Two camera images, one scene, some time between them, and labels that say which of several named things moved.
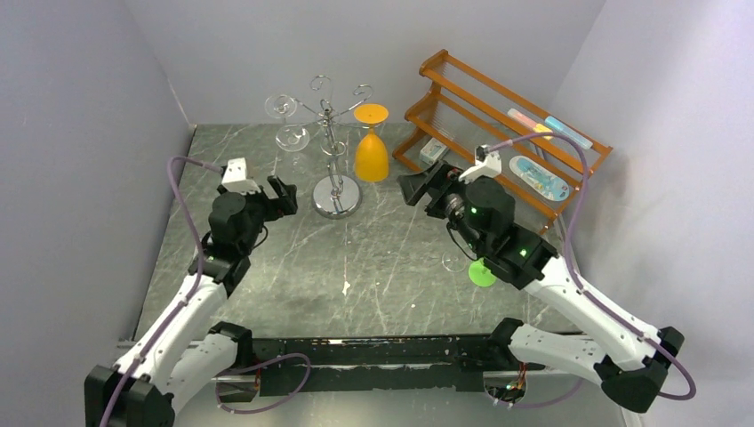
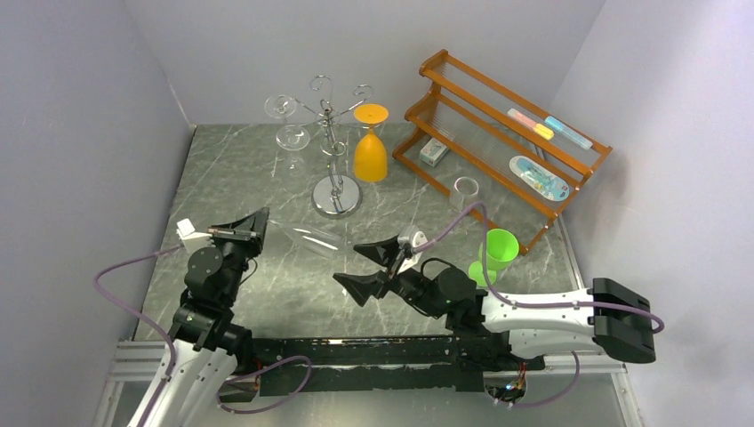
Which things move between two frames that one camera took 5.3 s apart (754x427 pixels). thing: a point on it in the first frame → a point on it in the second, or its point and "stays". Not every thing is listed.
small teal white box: (432, 150) stays
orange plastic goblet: (372, 158) stays
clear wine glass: (280, 107) stays
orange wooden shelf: (548, 159) stays
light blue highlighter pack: (557, 126) stays
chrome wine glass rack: (334, 196) stays
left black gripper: (285, 201) → (247, 231)
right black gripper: (430, 185) → (392, 269)
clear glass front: (453, 261) → (319, 242)
